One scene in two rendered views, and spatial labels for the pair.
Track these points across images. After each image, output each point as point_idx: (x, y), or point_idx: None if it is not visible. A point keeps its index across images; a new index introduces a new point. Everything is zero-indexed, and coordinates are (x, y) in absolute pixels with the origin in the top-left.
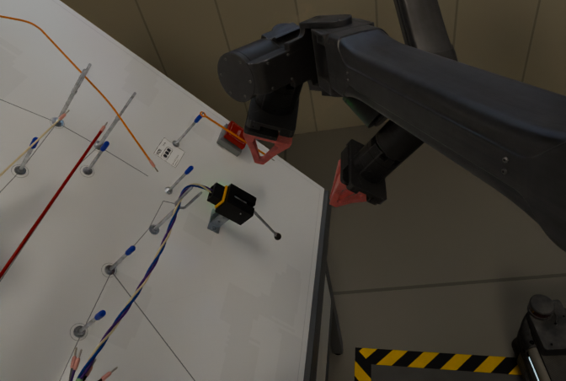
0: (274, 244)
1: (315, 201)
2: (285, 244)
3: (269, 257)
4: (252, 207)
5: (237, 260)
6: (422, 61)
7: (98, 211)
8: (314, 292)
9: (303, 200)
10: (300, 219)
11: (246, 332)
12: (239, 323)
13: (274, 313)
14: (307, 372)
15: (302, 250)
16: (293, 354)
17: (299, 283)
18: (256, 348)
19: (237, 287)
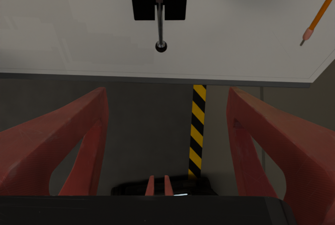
0: (176, 31)
1: (282, 73)
2: (183, 43)
3: (148, 26)
4: (152, 16)
5: None
6: None
7: None
8: (137, 77)
9: (279, 60)
10: (240, 58)
11: (12, 11)
12: (15, 1)
13: (71, 41)
14: (36, 76)
15: (188, 63)
16: (41, 63)
17: (135, 63)
18: (6, 26)
19: None
